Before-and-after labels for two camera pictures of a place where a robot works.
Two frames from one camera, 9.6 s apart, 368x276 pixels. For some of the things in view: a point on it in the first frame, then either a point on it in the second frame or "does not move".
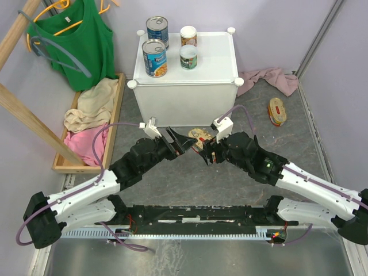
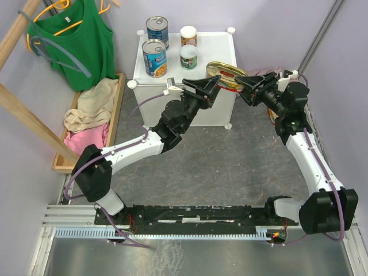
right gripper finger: (206, 152) → (246, 94)
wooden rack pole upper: (13, 37) does not move
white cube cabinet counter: (196, 97) does not move
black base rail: (203, 219) does not move
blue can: (157, 29) does not move
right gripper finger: (208, 141) → (255, 82)
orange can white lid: (188, 35) does not move
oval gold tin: (201, 135) → (228, 73)
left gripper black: (173, 149) → (206, 89)
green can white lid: (188, 57) does not move
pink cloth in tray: (80, 143) does not move
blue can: (155, 57) does not move
